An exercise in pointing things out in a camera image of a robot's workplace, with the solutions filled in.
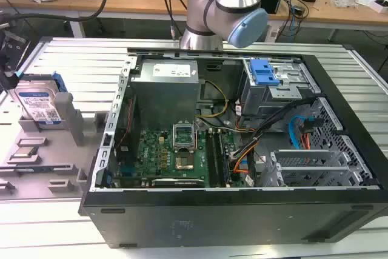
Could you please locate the hard disk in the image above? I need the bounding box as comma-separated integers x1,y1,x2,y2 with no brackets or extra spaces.
13,72,69,127

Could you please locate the blue disk carrier in bay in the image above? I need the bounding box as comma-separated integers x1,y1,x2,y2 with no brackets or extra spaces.
249,58,281,87

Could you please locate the silver disk bay cage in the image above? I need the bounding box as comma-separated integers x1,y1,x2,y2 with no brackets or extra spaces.
241,58,319,116

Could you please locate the silver CPU chip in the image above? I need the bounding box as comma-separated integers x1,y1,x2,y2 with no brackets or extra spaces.
13,147,39,160

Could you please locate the grey parts rack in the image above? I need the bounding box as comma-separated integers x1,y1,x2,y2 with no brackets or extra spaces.
0,92,107,202

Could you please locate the grey power supply unit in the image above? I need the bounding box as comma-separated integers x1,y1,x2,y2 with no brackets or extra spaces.
129,58,201,124

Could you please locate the green motherboard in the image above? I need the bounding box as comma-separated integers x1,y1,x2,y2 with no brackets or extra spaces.
133,125,245,189

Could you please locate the metal socket cover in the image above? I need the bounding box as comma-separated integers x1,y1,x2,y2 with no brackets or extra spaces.
172,121,196,154

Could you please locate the CPU socket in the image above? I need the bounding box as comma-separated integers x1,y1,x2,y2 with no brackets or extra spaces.
175,155,195,172

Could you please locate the black graphics card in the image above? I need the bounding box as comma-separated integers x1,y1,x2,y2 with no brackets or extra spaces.
150,177,206,188

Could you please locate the black RAM slot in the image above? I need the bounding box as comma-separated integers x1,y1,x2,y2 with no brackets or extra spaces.
217,131,232,188
207,129,219,189

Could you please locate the black open PC case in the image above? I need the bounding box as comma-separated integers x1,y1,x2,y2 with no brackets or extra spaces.
78,47,388,249

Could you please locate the white small box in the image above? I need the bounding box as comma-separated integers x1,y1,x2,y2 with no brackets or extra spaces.
369,0,388,15

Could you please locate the red black twisted wire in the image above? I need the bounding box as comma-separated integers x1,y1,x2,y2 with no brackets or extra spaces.
127,96,136,130

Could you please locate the yellow wire bundle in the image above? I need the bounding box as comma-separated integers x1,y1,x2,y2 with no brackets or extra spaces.
196,80,230,119

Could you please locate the orange wire bundle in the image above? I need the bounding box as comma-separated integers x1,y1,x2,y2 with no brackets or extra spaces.
232,146,259,175

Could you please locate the black cable bundle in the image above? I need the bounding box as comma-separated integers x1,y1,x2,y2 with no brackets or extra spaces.
229,96,323,163

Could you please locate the blue flat data wire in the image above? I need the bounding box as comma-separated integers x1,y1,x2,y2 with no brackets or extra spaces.
287,114,307,150

